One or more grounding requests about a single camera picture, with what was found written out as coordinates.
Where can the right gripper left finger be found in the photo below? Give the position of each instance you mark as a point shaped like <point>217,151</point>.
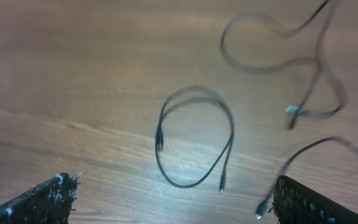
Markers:
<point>48,202</point>

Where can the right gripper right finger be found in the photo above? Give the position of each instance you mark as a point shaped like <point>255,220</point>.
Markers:
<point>295,203</point>

